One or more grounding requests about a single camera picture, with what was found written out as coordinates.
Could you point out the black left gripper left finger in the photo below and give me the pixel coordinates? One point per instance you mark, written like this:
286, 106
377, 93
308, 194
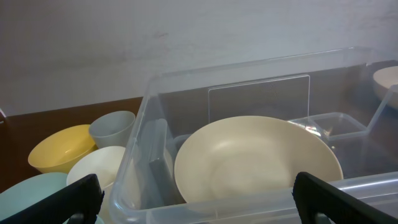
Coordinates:
65, 202

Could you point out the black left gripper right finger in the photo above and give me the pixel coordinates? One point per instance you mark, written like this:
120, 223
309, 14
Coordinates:
313, 196

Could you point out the yellow bowl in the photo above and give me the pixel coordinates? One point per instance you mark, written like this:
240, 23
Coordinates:
62, 150

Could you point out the light green bowl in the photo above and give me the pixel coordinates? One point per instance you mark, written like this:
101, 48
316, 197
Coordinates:
28, 193

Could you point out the clear plastic storage container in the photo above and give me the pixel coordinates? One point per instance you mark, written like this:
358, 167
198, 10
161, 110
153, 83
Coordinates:
332, 94

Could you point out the cream cup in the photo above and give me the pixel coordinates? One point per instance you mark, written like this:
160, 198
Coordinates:
104, 163

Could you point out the grey cup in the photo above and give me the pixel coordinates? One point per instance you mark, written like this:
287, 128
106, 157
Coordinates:
112, 129

